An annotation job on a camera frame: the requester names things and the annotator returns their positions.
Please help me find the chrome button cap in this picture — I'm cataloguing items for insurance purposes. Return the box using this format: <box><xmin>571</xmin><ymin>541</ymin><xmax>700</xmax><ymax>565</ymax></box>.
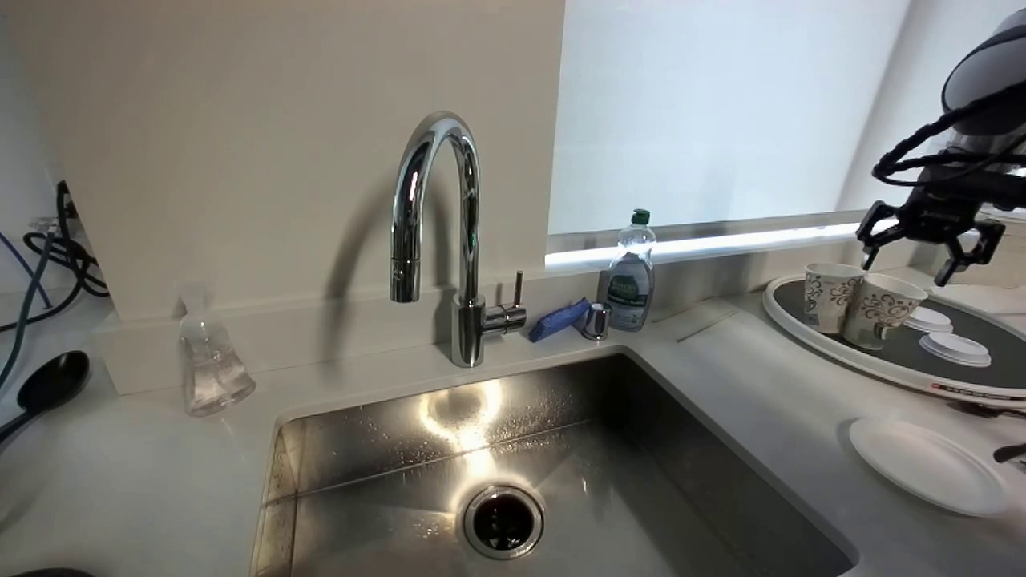
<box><xmin>581</xmin><ymin>302</ymin><xmax>612</xmax><ymax>342</ymax></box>

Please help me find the tap lever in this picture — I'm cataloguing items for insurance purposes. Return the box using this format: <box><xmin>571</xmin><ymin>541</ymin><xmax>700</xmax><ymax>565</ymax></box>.
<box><xmin>483</xmin><ymin>270</ymin><xmax>527</xmax><ymax>336</ymax></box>

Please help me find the window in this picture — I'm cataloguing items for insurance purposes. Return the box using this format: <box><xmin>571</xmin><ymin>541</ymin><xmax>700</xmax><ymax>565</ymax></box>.
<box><xmin>545</xmin><ymin>0</ymin><xmax>915</xmax><ymax>269</ymax></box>

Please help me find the white paper plate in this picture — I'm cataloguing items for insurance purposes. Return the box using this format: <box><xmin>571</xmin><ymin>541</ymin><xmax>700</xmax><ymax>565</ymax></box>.
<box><xmin>849</xmin><ymin>417</ymin><xmax>1008</xmax><ymax>518</ymax></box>

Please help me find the patterned white coffee cup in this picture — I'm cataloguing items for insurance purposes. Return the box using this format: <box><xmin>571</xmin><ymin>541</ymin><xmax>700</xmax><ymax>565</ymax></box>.
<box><xmin>842</xmin><ymin>273</ymin><xmax>929</xmax><ymax>350</ymax></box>
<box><xmin>804</xmin><ymin>263</ymin><xmax>866</xmax><ymax>335</ymax></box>

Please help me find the black spoon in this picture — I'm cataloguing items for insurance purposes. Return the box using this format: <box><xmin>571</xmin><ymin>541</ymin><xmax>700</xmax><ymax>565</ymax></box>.
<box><xmin>0</xmin><ymin>350</ymin><xmax>91</xmax><ymax>446</ymax></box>

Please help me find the clear dish soap bottle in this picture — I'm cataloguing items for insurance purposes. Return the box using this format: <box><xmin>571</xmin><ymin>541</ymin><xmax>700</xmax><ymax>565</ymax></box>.
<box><xmin>606</xmin><ymin>208</ymin><xmax>657</xmax><ymax>333</ymax></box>

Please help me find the stainless steel sink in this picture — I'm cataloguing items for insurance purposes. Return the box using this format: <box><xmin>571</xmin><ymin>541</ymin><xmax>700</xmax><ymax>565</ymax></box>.
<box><xmin>251</xmin><ymin>348</ymin><xmax>858</xmax><ymax>577</ymax></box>

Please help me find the black cable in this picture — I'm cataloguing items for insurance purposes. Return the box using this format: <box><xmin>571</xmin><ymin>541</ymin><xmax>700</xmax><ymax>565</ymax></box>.
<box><xmin>0</xmin><ymin>180</ymin><xmax>111</xmax><ymax>333</ymax></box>

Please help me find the blue sponge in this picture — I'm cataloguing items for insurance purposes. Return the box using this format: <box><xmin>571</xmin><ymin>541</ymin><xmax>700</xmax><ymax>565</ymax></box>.
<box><xmin>528</xmin><ymin>298</ymin><xmax>592</xmax><ymax>344</ymax></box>

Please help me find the white cup lid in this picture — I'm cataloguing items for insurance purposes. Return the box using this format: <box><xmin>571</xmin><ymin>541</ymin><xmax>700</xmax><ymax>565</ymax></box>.
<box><xmin>919</xmin><ymin>332</ymin><xmax>993</xmax><ymax>369</ymax></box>
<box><xmin>904</xmin><ymin>306</ymin><xmax>955</xmax><ymax>334</ymax></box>

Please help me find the blue cable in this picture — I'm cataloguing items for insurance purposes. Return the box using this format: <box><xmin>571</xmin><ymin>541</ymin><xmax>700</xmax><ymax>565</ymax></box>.
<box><xmin>0</xmin><ymin>231</ymin><xmax>55</xmax><ymax>389</ymax></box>

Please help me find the clear soap dispenser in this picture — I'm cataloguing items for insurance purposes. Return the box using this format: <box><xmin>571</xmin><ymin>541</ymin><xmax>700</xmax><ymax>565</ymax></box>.
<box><xmin>177</xmin><ymin>282</ymin><xmax>257</xmax><ymax>418</ymax></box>

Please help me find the chrome tap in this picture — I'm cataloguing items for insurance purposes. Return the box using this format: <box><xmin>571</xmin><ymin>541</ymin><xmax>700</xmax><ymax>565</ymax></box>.
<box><xmin>390</xmin><ymin>111</ymin><xmax>527</xmax><ymax>369</ymax></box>

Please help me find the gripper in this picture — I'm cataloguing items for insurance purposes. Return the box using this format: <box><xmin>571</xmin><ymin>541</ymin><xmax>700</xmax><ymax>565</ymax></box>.
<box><xmin>855</xmin><ymin>165</ymin><xmax>1026</xmax><ymax>288</ymax></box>

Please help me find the oval white and black tray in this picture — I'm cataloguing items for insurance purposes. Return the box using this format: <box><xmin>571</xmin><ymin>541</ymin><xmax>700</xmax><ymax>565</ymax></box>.
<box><xmin>762</xmin><ymin>274</ymin><xmax>1026</xmax><ymax>409</ymax></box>

